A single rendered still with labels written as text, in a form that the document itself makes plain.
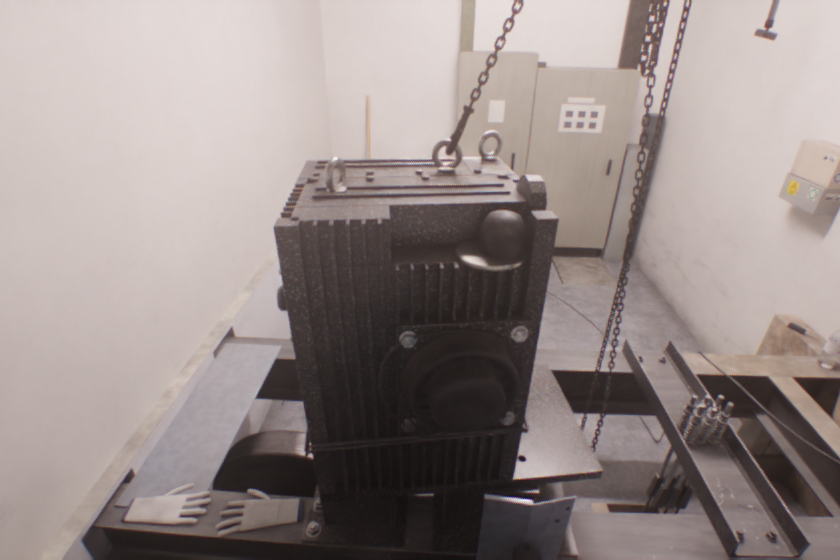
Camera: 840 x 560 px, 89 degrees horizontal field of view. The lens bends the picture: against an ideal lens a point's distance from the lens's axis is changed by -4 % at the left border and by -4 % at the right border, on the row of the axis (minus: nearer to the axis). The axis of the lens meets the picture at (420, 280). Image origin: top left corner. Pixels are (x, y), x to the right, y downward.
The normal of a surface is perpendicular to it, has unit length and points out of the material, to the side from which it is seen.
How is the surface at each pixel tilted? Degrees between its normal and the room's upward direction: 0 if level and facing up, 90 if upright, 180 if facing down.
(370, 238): 90
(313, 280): 90
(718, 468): 0
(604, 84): 90
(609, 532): 0
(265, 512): 0
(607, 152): 90
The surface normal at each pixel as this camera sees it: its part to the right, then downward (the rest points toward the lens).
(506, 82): -0.05, 0.49
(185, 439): 0.00, -0.87
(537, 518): 0.18, 0.49
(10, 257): 1.00, 0.04
